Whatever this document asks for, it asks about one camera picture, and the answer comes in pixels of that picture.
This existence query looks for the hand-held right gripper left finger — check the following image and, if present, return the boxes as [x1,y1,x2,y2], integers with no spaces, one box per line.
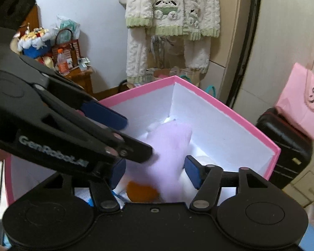
[43,159,126,212]

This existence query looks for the woven basket bag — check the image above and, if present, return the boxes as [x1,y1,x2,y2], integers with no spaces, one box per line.
[52,29,80,66]

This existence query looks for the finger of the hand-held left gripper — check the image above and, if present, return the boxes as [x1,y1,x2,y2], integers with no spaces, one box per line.
[73,110,154,164]
[20,54,129,131]

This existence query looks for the purple plush toy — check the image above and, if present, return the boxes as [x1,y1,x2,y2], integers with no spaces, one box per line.
[139,122,193,203]

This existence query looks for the pink cardboard box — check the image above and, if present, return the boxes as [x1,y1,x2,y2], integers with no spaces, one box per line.
[4,75,282,215]

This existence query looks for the blue wipes packet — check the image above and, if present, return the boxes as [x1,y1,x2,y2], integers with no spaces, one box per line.
[75,187,127,210]

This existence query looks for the orange drink bottle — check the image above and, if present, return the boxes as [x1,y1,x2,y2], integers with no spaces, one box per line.
[56,48,70,75]

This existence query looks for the cream fleece pajama pants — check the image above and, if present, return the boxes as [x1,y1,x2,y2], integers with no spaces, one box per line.
[126,27,211,84]

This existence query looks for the wooden side table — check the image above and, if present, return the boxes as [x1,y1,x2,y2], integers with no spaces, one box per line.
[64,67,95,95]

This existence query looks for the white plastic bag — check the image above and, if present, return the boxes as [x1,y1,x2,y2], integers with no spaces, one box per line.
[54,15,81,40]

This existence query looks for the black suitcase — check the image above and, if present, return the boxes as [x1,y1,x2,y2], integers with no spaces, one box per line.
[256,107,313,189]

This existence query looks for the white wardrobe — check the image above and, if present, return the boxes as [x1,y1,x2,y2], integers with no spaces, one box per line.
[212,0,314,207]

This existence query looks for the pink paper bag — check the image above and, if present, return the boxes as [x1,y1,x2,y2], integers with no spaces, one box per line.
[275,47,314,145]

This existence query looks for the flower bouquet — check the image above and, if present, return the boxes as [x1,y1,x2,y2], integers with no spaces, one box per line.
[10,23,55,58]

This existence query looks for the orange ball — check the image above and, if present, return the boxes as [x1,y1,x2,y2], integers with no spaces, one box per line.
[127,180,159,203]

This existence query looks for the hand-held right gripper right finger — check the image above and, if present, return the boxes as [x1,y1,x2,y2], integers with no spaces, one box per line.
[184,155,270,211]

